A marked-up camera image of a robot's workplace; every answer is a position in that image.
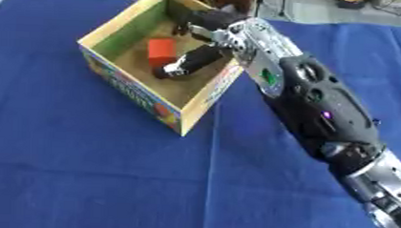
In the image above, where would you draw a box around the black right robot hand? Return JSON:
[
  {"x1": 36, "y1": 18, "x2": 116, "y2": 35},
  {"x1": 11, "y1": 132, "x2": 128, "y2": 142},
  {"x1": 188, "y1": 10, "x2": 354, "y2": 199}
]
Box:
[{"x1": 149, "y1": 6, "x2": 255, "y2": 84}]

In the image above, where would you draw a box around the tan cardboard box green inside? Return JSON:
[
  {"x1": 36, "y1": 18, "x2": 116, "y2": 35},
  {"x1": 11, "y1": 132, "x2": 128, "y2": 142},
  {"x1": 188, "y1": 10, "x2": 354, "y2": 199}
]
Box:
[{"x1": 73, "y1": 0, "x2": 250, "y2": 139}]

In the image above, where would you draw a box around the red rectangular block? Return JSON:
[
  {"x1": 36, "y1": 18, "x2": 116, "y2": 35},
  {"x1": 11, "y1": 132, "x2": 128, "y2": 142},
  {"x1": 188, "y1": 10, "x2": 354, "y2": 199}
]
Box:
[{"x1": 145, "y1": 36, "x2": 180, "y2": 70}]

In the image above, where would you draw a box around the black tripod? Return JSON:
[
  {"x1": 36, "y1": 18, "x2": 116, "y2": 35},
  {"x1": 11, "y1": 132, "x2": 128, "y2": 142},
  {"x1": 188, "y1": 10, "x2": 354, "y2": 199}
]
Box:
[{"x1": 251, "y1": 0, "x2": 295, "y2": 22}]

